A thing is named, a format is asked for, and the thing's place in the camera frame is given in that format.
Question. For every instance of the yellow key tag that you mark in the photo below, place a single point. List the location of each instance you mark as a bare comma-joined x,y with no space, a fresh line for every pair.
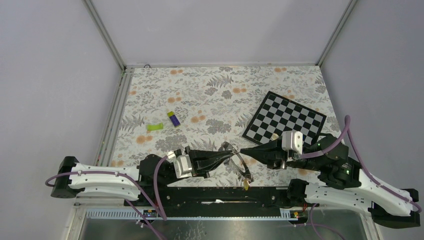
246,184

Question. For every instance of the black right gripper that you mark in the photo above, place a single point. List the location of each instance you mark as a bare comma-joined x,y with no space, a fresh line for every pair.
271,153

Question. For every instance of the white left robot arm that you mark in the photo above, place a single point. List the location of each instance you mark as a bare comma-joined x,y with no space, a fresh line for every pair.
131,182

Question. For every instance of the green marker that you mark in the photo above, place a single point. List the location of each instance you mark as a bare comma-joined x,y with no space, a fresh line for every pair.
154,127

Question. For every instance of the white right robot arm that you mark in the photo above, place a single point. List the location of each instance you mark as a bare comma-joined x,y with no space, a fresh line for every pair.
346,183

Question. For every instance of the purple yellow marker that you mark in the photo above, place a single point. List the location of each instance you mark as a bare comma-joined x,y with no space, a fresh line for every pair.
173,118

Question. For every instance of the black front rail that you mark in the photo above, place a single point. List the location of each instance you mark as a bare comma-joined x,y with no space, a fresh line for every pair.
264,195

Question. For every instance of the black white chessboard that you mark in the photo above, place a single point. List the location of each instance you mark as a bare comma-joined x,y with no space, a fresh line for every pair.
277,114

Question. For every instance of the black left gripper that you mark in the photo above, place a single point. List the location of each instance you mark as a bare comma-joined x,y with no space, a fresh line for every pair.
202,162

